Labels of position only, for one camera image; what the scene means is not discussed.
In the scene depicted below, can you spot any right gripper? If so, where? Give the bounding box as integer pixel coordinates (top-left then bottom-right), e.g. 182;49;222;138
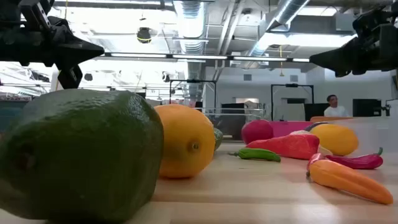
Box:
309;23;398;78

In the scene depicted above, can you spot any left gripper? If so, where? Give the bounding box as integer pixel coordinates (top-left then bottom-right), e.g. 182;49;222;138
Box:
0;29;106;90

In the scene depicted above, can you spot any orange carrot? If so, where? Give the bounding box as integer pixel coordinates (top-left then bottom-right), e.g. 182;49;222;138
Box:
245;133;320;161

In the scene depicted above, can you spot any red chili pepper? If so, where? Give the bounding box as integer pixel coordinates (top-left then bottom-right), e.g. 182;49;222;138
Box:
325;147;384;170

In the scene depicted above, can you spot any orange fruit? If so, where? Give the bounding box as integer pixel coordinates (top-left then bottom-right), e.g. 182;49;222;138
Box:
154;104;216;179

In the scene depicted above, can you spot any dark green cucumber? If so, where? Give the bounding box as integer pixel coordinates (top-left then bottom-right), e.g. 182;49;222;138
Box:
213;127;224;152

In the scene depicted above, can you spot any person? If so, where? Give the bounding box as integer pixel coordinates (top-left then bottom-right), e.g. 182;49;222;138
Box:
323;94;351;118

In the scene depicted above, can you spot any black monitor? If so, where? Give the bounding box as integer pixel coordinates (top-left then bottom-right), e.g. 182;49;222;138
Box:
303;103;330;121
353;98;382;118

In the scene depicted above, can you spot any orange plastic basket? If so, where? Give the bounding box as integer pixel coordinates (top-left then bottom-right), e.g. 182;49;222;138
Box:
310;116;354;123

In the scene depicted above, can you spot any black ceiling dome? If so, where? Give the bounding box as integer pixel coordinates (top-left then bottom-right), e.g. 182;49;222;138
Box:
136;27;152;44

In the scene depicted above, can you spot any clear plastic bin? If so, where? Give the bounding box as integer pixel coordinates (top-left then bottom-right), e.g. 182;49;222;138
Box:
326;116;398;156

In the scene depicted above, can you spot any red plastic basket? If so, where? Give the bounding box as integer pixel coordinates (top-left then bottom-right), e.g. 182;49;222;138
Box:
269;120;315;138

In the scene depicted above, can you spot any teal plastic basket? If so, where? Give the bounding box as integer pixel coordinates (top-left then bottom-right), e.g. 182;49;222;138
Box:
0;99;34;133

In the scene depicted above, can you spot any green avocado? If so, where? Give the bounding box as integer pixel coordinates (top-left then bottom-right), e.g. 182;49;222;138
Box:
0;88;165;223

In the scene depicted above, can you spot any orange-red chili pepper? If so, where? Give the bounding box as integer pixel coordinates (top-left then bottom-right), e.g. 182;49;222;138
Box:
306;152;326;178

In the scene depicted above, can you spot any orange-yellow chili pepper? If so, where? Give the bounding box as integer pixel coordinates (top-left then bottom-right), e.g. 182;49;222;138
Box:
306;159;394;205

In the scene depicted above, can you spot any green chili pepper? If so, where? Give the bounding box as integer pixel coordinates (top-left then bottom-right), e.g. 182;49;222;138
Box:
228;147;282;163

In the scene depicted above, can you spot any long ceiling light strip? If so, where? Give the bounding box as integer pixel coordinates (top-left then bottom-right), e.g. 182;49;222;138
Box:
105;52;312;63

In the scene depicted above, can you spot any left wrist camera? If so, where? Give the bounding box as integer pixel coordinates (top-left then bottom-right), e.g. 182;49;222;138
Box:
46;16;75;43

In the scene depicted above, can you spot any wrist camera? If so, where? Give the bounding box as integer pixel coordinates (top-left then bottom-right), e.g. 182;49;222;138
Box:
46;16;75;43
353;8;389;35

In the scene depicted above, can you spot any black metal frame rig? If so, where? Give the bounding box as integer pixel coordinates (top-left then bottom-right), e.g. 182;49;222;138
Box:
169;79;218;110
271;83;315;121

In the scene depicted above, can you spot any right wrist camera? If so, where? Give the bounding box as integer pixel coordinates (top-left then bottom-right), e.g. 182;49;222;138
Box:
353;8;389;35

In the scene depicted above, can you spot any black camera on stand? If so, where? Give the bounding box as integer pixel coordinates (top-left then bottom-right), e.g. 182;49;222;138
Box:
381;99;398;118

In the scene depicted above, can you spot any silver ventilation duct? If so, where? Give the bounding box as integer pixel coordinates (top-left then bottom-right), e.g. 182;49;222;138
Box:
245;0;312;68
172;0;208;103

